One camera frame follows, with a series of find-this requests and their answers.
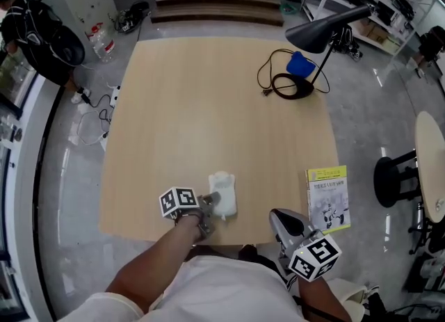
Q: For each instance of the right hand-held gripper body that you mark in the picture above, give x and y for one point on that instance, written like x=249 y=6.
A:
x=314 y=256

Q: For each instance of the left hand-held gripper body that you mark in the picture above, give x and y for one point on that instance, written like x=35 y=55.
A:
x=179 y=200

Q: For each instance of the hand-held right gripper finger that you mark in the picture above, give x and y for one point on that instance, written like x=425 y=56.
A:
x=290 y=225

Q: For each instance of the person's right forearm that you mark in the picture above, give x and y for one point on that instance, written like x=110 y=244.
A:
x=323 y=303

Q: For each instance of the person's left forearm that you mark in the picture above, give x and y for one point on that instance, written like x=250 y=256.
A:
x=153 y=265

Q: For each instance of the person's left hand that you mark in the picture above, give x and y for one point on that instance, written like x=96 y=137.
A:
x=191 y=225

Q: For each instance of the yellow-green book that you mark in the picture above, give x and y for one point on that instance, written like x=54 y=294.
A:
x=328 y=199

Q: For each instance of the white plastic chair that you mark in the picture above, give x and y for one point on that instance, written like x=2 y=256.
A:
x=347 y=294

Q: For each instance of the square wooden table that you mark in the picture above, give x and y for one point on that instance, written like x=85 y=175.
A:
x=208 y=115

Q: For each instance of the person's white shirt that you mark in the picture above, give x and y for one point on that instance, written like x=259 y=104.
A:
x=215 y=292

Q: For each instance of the black office chair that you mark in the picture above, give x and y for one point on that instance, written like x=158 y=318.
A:
x=427 y=233

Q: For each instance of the long white power strip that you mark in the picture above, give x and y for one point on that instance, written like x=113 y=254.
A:
x=115 y=96

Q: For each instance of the small white power strip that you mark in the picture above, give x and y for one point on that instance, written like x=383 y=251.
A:
x=85 y=95

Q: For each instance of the round wooden table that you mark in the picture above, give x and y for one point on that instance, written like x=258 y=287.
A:
x=431 y=167

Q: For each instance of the white cabinet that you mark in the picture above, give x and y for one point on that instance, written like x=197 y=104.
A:
x=24 y=209

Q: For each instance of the large clear water bottle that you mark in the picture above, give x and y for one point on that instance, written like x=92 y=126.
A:
x=102 y=44

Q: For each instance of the black backpack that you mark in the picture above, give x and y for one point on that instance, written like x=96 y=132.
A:
x=346 y=44

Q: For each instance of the black bag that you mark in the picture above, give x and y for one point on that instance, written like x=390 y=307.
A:
x=133 y=16

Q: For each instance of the wooden steps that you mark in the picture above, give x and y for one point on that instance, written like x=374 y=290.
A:
x=215 y=7

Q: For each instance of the black desk lamp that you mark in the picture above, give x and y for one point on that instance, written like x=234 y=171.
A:
x=313 y=32

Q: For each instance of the cardboard box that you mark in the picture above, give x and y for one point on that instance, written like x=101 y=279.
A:
x=373 y=33

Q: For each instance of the green basket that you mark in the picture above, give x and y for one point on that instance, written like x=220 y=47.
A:
x=290 y=4

